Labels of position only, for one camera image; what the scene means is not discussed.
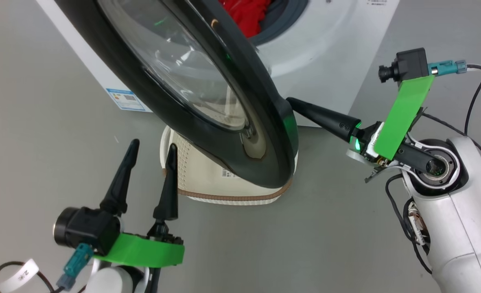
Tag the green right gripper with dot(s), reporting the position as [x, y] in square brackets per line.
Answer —
[403, 114]

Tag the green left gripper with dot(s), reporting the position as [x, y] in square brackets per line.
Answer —
[143, 252]

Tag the black glass washing machine door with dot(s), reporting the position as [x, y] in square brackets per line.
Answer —
[265, 130]

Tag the red white garment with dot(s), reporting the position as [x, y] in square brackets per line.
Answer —
[244, 16]

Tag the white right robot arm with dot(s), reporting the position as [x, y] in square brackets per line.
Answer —
[460, 228]

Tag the cream laundry basket brown rim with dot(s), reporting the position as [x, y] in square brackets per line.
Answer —
[208, 183]

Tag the white washing machine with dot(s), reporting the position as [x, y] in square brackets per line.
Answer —
[326, 49]

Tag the white barcode sticker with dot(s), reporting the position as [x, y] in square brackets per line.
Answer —
[227, 173]

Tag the blue white energy label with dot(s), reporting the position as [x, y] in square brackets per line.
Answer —
[125, 99]

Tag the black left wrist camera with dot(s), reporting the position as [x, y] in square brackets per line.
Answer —
[90, 228]

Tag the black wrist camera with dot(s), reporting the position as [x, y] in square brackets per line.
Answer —
[90, 228]
[409, 65]

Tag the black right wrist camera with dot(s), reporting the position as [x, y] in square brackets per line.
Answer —
[409, 65]

